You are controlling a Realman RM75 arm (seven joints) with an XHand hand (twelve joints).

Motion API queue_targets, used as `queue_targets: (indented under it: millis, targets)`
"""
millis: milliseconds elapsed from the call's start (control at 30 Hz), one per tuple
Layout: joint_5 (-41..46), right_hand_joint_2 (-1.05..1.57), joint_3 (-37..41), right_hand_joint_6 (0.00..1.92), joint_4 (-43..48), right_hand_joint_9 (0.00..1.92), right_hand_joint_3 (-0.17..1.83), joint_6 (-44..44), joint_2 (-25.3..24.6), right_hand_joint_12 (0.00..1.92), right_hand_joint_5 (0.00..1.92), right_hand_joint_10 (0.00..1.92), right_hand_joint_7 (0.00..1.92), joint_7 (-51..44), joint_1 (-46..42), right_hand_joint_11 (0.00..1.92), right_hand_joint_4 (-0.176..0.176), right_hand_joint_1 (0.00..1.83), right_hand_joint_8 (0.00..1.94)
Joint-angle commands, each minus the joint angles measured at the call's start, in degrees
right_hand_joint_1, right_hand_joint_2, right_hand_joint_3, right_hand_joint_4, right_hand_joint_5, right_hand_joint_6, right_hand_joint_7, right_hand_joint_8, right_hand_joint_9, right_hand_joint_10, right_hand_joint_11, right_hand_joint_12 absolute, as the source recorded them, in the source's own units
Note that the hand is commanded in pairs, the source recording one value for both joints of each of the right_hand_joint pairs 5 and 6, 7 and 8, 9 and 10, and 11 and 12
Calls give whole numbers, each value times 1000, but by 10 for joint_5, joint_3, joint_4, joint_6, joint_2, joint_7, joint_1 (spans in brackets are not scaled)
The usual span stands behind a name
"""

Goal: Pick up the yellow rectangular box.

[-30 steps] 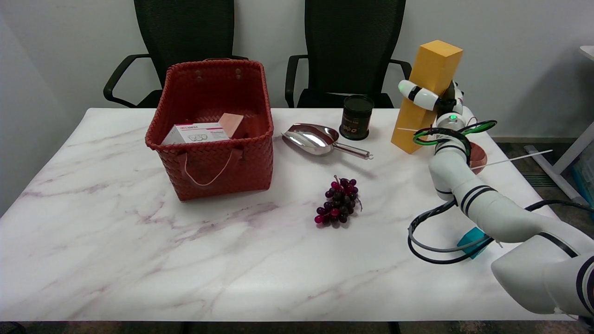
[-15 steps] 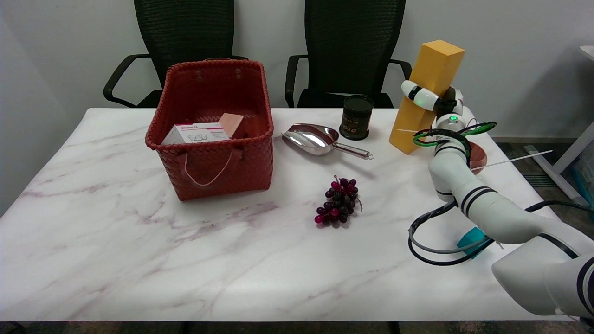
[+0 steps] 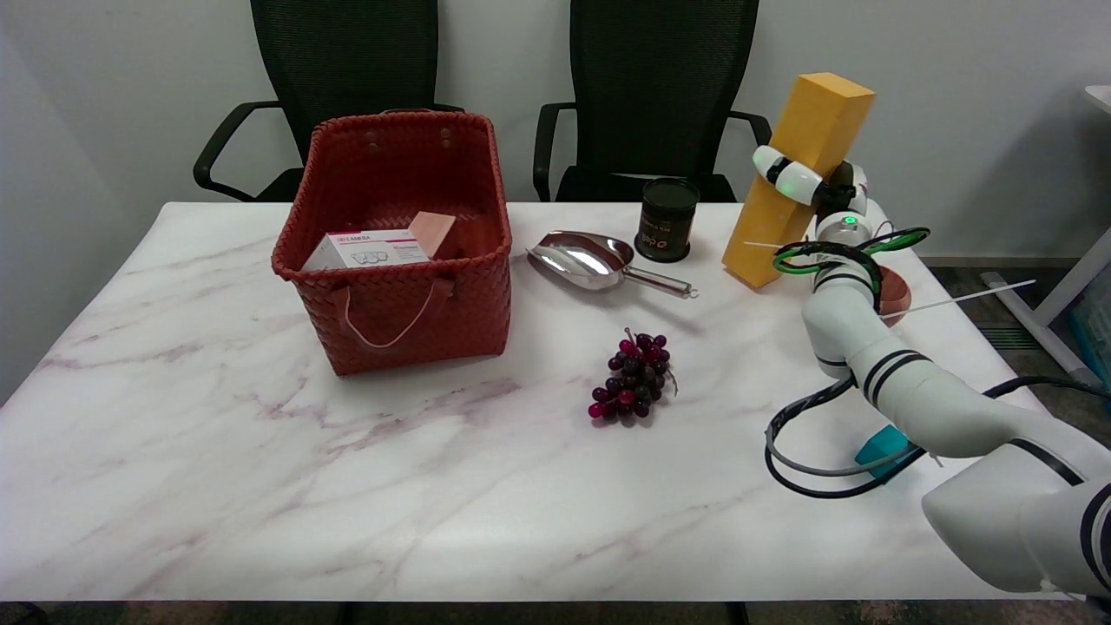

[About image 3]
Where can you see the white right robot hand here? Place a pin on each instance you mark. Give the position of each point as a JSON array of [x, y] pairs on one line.
[[794, 178]]

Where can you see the yellow rectangular box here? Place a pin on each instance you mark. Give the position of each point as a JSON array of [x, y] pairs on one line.
[[820, 113]]

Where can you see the purple grape bunch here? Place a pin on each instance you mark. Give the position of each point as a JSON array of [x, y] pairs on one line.
[[635, 378]]

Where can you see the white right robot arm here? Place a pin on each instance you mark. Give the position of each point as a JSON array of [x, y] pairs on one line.
[[955, 408]]

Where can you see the black round tin can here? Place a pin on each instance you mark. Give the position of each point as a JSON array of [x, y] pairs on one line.
[[666, 219]]

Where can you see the wooden cup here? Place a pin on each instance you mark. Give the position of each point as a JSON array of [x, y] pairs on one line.
[[896, 295]]

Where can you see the black mesh office chair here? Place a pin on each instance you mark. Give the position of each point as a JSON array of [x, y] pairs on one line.
[[347, 61], [660, 78]]

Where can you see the thin white zip tie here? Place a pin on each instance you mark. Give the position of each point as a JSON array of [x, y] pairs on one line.
[[972, 296]]

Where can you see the silver metal scoop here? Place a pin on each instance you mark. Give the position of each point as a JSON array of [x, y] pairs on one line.
[[583, 259]]

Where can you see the teal cube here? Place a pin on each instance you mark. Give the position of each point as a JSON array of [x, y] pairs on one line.
[[881, 450]]

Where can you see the blue bin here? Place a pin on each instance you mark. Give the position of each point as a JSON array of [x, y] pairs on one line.
[[1095, 334]]

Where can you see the pink block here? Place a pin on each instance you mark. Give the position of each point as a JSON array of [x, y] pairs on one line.
[[431, 231]]

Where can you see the red woven basket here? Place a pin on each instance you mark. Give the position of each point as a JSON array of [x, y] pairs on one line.
[[408, 321]]

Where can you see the white pink printed carton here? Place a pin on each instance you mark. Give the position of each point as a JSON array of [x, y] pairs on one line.
[[369, 250]]

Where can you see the white desk frame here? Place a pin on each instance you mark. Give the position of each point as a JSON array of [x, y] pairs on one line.
[[1046, 317]]

